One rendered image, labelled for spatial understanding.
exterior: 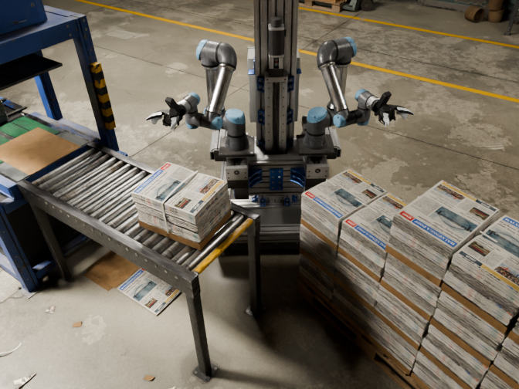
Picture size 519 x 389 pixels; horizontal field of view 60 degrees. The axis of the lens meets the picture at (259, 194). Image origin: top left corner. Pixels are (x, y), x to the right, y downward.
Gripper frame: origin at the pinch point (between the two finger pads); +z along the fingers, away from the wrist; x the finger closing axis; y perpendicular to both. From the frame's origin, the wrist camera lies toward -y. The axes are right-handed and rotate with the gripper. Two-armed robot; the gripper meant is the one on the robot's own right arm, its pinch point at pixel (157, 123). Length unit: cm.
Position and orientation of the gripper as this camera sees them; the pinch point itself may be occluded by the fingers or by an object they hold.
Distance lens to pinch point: 234.6
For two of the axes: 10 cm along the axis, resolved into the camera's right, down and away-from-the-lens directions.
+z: -4.2, 5.7, -7.0
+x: -9.0, -3.6, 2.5
